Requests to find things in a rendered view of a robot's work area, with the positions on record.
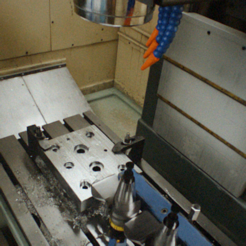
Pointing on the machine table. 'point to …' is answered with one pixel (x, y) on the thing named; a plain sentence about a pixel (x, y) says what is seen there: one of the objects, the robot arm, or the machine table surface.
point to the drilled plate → (80, 194)
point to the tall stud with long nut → (193, 213)
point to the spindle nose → (114, 12)
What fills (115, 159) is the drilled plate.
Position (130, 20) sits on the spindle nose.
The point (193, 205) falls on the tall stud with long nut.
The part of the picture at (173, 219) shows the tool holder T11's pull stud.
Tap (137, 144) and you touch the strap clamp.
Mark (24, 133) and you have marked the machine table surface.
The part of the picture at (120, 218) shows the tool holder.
